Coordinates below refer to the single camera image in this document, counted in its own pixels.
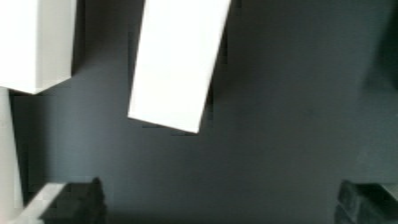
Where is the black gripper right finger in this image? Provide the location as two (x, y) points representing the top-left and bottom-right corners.
(333, 180), (398, 224)

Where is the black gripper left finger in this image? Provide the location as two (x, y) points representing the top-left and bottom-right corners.
(15, 177), (110, 224)

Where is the white chair back frame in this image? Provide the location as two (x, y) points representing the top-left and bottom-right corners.
(0, 0), (230, 133)

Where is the white front fence rail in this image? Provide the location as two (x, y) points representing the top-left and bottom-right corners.
(0, 87), (23, 222)

